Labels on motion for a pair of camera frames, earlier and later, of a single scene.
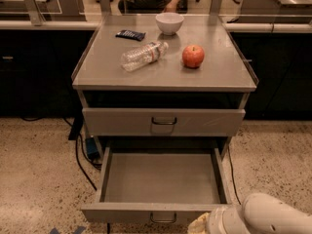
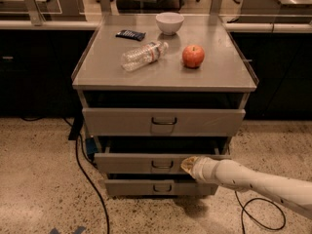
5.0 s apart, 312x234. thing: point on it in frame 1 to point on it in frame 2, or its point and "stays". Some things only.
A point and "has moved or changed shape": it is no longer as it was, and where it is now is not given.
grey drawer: x=159 y=184 has moved or changed shape
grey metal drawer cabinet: x=162 y=95 stays
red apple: x=192 y=56 stays
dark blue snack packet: x=133 y=35 stays
